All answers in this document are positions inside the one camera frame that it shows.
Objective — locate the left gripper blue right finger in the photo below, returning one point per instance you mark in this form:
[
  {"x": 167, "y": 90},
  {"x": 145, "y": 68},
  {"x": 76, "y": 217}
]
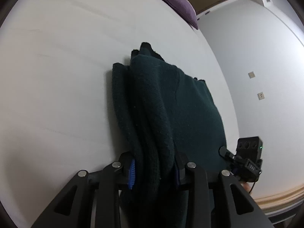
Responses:
[{"x": 181, "y": 161}]

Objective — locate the upper wall socket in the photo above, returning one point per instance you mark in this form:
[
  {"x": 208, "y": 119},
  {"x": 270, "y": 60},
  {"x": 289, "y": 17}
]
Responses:
[{"x": 251, "y": 75}]

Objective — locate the wall socket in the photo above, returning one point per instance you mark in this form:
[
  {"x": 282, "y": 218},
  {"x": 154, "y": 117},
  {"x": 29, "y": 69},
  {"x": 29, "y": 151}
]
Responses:
[
  {"x": 261, "y": 96},
  {"x": 251, "y": 75}
]

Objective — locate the lower wall socket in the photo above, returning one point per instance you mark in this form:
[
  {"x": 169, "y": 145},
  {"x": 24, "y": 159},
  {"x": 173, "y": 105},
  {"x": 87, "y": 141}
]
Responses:
[{"x": 261, "y": 96}]

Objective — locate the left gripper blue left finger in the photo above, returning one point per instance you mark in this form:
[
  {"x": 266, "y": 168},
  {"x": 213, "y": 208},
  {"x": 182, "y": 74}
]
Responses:
[{"x": 131, "y": 175}]

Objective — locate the purple cushion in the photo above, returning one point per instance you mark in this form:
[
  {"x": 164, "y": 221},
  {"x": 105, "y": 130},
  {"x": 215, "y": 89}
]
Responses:
[{"x": 185, "y": 10}]

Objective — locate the black camera box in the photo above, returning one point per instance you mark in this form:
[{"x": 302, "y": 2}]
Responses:
[{"x": 249, "y": 147}]

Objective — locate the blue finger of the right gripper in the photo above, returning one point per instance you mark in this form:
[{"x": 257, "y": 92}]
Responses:
[{"x": 225, "y": 153}]

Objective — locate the dark green knit sweater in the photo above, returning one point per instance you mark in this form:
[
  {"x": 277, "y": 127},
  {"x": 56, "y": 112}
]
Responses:
[{"x": 162, "y": 112}]

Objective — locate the right hand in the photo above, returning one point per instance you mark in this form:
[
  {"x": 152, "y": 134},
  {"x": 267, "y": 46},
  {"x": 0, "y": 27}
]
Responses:
[{"x": 246, "y": 186}]

